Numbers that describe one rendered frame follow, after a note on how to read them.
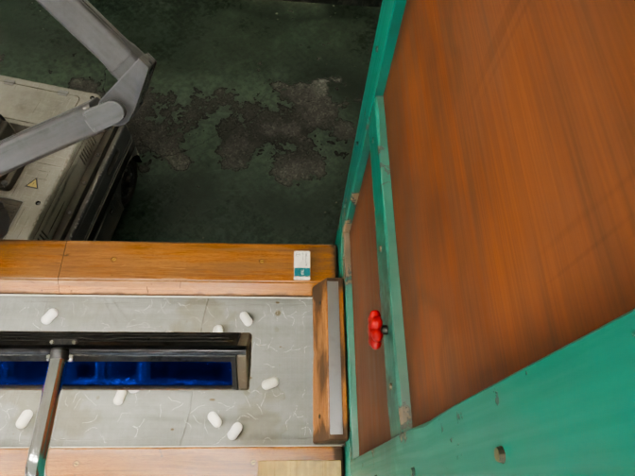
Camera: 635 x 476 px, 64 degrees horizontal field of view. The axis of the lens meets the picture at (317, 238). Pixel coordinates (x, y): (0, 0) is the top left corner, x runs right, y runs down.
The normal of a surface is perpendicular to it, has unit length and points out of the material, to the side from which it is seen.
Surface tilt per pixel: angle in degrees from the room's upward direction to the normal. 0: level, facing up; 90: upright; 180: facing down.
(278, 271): 0
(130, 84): 54
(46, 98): 0
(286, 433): 0
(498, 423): 90
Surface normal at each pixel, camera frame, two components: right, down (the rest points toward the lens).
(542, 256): -1.00, -0.02
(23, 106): 0.06, -0.45
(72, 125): 0.00, 0.44
